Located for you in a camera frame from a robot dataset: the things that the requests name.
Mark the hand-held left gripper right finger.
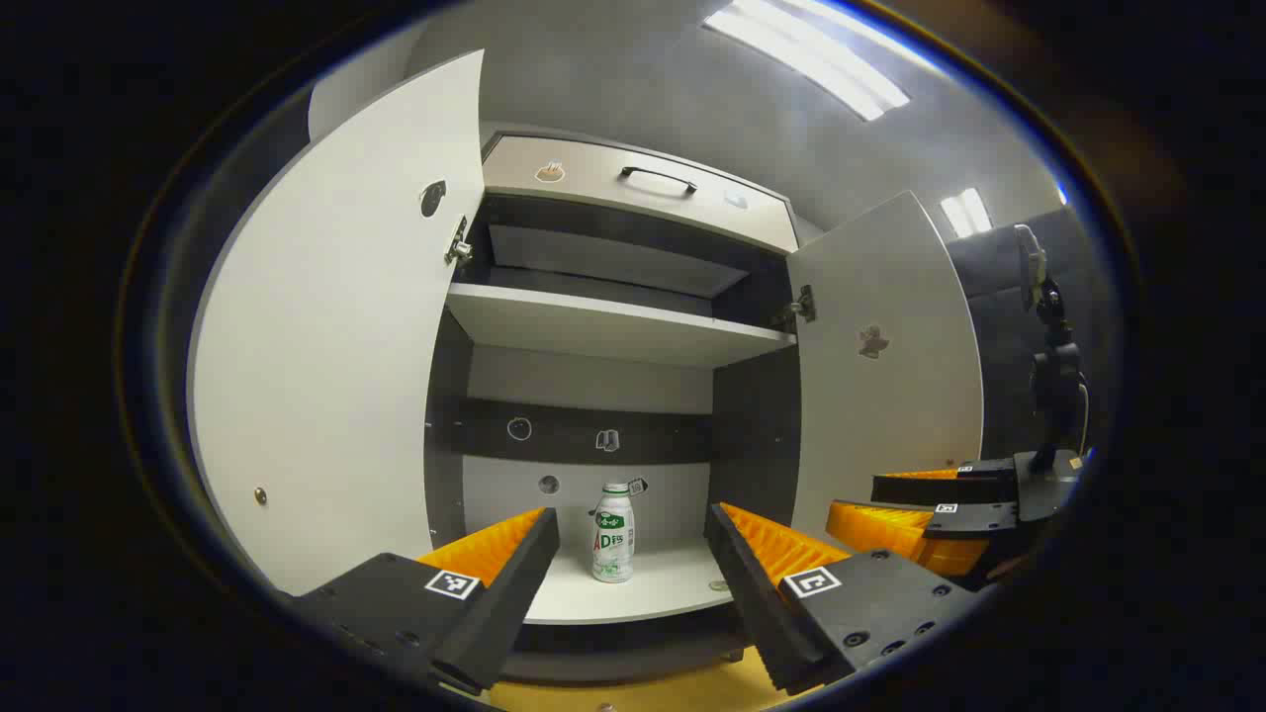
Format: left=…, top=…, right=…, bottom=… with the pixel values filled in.
left=704, top=502, right=980, bottom=695

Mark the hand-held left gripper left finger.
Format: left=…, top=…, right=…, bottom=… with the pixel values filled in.
left=287, top=506, right=561, bottom=693

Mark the white green-label bottle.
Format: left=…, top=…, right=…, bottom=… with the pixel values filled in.
left=591, top=483, right=636, bottom=584

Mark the white and grey cabinet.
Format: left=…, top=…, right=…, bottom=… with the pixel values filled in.
left=425, top=124, right=822, bottom=688

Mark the white cabinet shelf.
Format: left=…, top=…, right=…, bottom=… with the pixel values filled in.
left=445, top=282, right=798, bottom=369

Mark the white cabinet drawer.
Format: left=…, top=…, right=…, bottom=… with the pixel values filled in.
left=482, top=133, right=800, bottom=255

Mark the small ceiling light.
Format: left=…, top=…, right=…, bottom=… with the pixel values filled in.
left=940, top=188, right=993, bottom=238

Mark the long ceiling light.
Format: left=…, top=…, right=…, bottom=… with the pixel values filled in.
left=704, top=0, right=911, bottom=122

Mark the black drawer handle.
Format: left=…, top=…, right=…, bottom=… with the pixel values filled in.
left=620, top=166, right=698, bottom=195

